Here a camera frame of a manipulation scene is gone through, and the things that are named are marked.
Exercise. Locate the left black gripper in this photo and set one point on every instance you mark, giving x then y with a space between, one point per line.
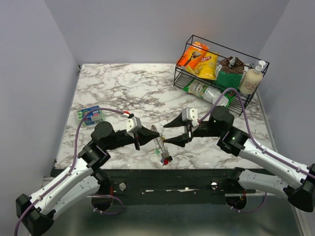
145 134

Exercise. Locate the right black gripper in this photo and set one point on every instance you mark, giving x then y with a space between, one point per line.
181 140

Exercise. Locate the metal keyring holder with rings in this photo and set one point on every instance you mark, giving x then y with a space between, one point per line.
163 151

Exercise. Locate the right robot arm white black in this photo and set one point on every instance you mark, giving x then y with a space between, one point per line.
290 179

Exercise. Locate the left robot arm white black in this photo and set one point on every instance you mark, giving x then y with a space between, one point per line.
84 177

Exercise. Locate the green sponge pack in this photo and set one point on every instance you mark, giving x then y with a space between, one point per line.
92 118

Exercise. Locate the dark green bag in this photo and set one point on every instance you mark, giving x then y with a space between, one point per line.
228 80

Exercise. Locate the yellow chips bag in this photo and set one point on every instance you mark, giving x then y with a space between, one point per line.
203 66

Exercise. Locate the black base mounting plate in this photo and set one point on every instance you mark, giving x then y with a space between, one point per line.
171 187

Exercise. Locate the orange razor package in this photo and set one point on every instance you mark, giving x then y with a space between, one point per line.
192 55

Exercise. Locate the brown crumpled bag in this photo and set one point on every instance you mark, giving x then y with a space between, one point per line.
232 65

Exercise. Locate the cream lotion pump bottle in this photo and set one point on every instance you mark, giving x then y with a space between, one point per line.
252 78

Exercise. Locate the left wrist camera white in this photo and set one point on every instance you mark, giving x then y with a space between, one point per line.
133 125

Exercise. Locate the black wire basket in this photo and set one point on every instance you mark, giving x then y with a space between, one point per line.
182 77

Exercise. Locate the aluminium frame rail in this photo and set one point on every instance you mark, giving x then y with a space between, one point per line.
275 218

